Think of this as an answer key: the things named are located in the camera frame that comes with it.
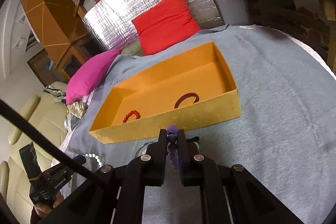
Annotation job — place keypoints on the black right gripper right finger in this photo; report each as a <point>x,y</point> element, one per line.
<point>188,168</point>

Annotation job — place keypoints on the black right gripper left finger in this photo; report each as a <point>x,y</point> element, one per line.
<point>155,167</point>

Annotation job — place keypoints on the left hand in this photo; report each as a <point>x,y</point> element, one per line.
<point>41,210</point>

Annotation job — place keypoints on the orange cardboard tray box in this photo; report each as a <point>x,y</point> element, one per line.
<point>190,90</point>

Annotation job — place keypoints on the beige leather sofa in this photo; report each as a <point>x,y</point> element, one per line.
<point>47,114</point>

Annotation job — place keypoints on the patterned crumpled fabric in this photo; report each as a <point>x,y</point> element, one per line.
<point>75,110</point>

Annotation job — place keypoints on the magenta pillow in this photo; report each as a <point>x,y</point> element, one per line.
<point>89,75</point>

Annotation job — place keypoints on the red cushion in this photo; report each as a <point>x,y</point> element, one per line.
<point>164,25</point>

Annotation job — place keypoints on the silver foil insulation sheet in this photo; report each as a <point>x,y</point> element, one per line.
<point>109,21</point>

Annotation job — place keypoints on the wooden cabinet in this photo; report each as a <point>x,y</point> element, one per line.
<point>61,32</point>

